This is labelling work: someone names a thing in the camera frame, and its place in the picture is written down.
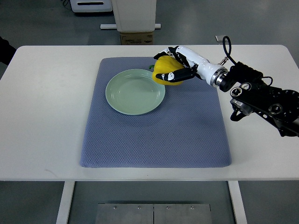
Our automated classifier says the dark object at left edge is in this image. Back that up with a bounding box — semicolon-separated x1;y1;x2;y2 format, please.
0;37;16;65

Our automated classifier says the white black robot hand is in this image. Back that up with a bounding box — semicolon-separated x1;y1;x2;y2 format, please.
154;46;228;86

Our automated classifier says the white table leg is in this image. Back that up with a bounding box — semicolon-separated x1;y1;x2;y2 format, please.
228;181;248;224
56;181;75;224

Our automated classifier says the cardboard box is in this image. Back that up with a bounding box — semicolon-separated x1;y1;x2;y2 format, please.
120;31;154;45

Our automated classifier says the white appliance with slot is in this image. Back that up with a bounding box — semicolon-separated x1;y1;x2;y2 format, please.
70;0;113;13

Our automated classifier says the blue quilted mat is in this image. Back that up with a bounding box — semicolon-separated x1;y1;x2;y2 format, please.
80;57;231;168

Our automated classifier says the small grey floor plate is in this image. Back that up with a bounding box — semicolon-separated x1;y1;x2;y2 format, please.
215;35;224;43

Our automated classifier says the white pedestal column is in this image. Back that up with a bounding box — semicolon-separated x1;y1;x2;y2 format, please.
100;0;161;33

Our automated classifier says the left white table leg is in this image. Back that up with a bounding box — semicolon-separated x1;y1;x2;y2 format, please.
56;181;75;224

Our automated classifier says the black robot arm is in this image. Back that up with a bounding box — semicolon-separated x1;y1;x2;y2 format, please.
215;36;299;137

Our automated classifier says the yellow bell pepper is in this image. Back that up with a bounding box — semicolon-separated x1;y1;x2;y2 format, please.
149;56;184;85

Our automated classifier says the light green plate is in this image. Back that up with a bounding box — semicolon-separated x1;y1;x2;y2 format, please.
105;69;165;115

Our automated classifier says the right white table leg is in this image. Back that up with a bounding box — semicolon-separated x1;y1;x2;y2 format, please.
228;181;248;224

